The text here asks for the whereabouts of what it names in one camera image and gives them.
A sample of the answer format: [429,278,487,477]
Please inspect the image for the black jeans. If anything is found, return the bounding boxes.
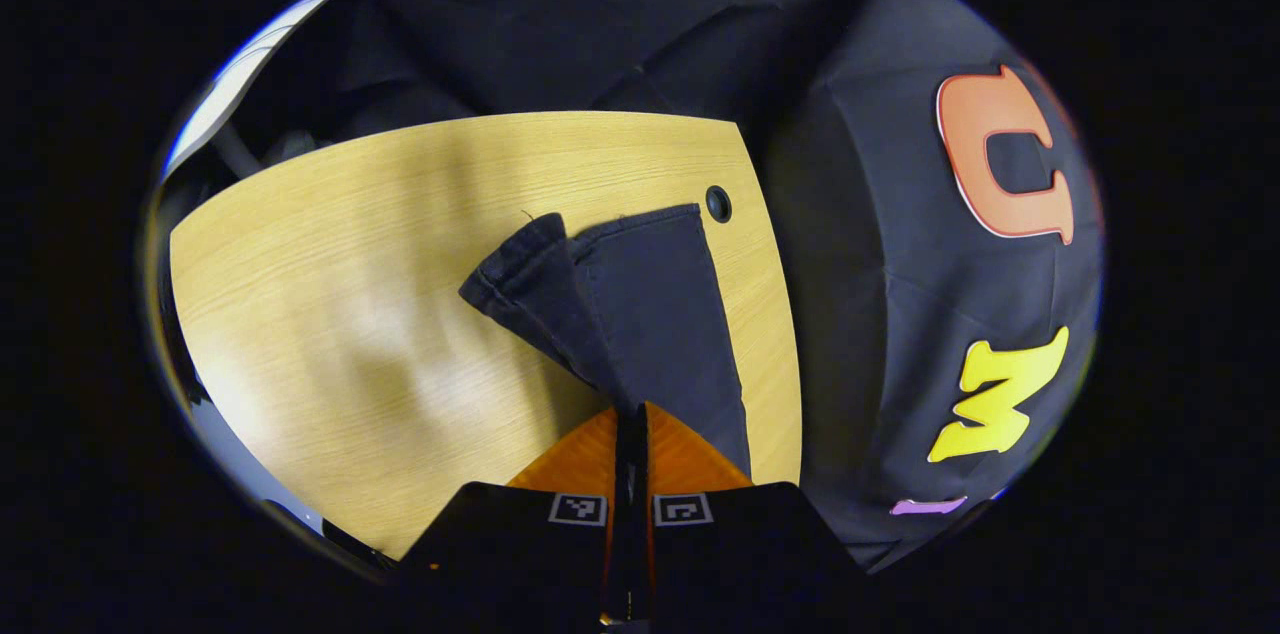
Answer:
[458,204,753,475]

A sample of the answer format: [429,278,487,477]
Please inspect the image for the black backdrop cloth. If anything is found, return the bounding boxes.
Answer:
[240,0,1106,575]

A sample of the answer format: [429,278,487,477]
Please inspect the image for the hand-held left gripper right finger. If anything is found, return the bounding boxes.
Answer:
[632,401,873,625]

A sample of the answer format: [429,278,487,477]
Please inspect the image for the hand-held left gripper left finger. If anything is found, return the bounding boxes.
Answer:
[393,404,633,623]

